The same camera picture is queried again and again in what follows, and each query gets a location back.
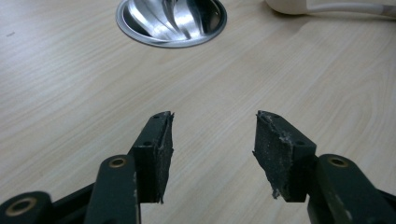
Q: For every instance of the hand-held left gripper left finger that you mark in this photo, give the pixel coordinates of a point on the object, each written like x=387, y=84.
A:
x=153, y=161

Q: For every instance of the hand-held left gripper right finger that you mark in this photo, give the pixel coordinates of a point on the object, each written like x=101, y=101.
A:
x=280, y=155

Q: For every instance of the cream plastic appliance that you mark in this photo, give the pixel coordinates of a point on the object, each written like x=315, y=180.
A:
x=330, y=7

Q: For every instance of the round steel bowl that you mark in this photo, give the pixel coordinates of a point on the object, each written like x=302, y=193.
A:
x=172, y=19

